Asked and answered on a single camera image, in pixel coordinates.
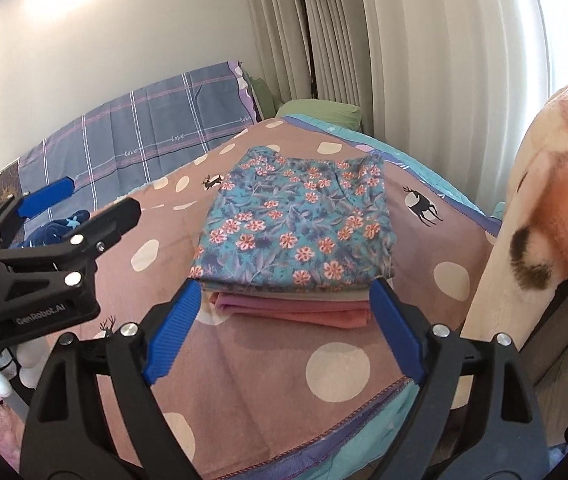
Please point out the beige window curtain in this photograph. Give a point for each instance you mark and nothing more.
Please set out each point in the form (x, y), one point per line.
(453, 83)

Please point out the folded pink garment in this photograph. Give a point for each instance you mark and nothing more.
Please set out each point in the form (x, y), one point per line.
(346, 315)

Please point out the light blue bed sheet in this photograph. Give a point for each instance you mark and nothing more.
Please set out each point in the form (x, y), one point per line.
(361, 438)

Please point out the white-gloved left hand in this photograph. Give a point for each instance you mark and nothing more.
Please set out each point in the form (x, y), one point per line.
(24, 363)

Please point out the cream plush blanket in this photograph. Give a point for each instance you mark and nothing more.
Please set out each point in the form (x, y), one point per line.
(529, 257)

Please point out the pink polka-dot blanket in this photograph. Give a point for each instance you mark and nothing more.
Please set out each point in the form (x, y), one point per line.
(244, 390)

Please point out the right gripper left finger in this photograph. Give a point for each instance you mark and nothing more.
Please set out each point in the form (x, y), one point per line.
(67, 434)

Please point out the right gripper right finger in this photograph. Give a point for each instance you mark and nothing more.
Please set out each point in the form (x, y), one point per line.
(502, 436)

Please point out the blue plaid bedding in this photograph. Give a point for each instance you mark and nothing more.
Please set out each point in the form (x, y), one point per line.
(141, 136)

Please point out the navy star-print garment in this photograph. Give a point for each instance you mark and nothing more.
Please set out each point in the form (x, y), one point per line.
(52, 232)

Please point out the teal floral garment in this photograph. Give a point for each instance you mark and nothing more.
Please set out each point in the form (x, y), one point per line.
(284, 224)

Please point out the green pillow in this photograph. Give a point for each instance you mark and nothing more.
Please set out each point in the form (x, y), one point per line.
(340, 114)

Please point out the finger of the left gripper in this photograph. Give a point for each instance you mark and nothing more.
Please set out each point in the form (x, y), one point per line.
(90, 240)
(16, 209)

